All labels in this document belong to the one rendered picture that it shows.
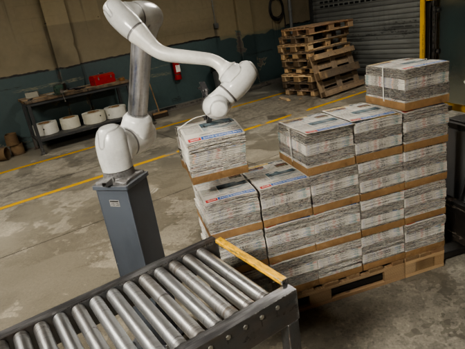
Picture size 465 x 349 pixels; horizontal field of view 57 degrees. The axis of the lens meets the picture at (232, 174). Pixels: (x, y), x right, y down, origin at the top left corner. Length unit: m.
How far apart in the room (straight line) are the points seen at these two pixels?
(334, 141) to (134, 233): 1.14
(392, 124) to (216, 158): 1.00
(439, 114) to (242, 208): 1.22
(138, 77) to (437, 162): 1.75
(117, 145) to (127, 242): 0.51
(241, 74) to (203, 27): 7.82
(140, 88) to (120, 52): 6.64
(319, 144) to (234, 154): 0.48
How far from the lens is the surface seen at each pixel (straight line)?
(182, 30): 9.37
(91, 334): 1.52
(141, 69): 2.15
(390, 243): 2.74
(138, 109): 2.21
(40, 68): 8.42
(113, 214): 2.22
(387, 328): 2.57
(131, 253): 2.29
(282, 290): 1.49
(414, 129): 2.56
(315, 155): 2.27
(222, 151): 2.03
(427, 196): 2.76
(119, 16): 1.96
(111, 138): 2.10
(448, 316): 2.69
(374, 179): 2.51
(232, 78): 1.81
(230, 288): 1.53
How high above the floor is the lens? 1.68
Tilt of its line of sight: 20 degrees down
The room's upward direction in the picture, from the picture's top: 9 degrees counter-clockwise
